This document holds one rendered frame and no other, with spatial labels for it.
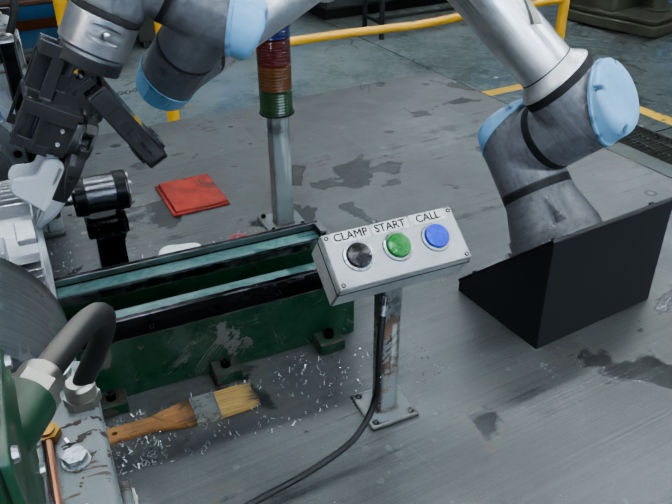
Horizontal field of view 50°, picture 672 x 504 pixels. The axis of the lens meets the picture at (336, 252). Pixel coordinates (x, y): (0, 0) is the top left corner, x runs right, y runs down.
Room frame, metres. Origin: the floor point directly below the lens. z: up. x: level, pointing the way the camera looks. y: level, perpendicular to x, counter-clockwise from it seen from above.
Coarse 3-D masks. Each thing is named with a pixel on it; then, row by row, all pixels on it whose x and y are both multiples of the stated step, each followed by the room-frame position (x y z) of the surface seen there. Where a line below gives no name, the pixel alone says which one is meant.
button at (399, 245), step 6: (396, 234) 0.70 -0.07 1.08; (402, 234) 0.71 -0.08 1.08; (390, 240) 0.70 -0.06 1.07; (396, 240) 0.70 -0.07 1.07; (402, 240) 0.70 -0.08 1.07; (408, 240) 0.70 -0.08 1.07; (390, 246) 0.69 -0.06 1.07; (396, 246) 0.69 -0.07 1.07; (402, 246) 0.69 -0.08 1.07; (408, 246) 0.69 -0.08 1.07; (390, 252) 0.69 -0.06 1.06; (396, 252) 0.69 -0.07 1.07; (402, 252) 0.69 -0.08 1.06; (408, 252) 0.69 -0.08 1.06
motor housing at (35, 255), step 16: (0, 192) 0.76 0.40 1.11; (0, 208) 0.74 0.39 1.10; (16, 208) 0.74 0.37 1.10; (32, 208) 0.85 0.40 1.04; (0, 224) 0.73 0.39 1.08; (16, 256) 0.71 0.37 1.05; (32, 256) 0.71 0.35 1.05; (48, 256) 0.84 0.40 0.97; (32, 272) 0.70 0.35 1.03; (48, 272) 0.82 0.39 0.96; (48, 288) 0.71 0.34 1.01
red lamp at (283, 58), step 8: (280, 40) 1.21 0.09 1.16; (288, 40) 1.22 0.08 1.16; (256, 48) 1.22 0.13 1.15; (264, 48) 1.20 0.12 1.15; (272, 48) 1.20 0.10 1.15; (280, 48) 1.21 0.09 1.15; (288, 48) 1.22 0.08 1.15; (256, 56) 1.23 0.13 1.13; (264, 56) 1.20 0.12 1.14; (272, 56) 1.20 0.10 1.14; (280, 56) 1.20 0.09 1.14; (288, 56) 1.22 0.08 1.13; (264, 64) 1.21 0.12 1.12; (272, 64) 1.20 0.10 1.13; (280, 64) 1.21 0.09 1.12
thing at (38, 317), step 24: (0, 264) 0.56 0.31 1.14; (0, 288) 0.52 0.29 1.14; (24, 288) 0.54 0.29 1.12; (0, 312) 0.48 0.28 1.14; (24, 312) 0.50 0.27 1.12; (48, 312) 0.54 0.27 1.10; (0, 336) 0.45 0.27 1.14; (24, 336) 0.47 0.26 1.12; (48, 336) 0.49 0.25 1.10; (24, 360) 0.43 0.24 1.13
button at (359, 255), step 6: (354, 246) 0.68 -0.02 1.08; (360, 246) 0.68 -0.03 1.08; (366, 246) 0.68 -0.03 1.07; (348, 252) 0.67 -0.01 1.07; (354, 252) 0.67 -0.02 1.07; (360, 252) 0.68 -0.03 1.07; (366, 252) 0.68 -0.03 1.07; (348, 258) 0.67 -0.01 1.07; (354, 258) 0.67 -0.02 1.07; (360, 258) 0.67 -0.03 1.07; (366, 258) 0.67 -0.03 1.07; (354, 264) 0.66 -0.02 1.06; (360, 264) 0.66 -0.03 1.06; (366, 264) 0.67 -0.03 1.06
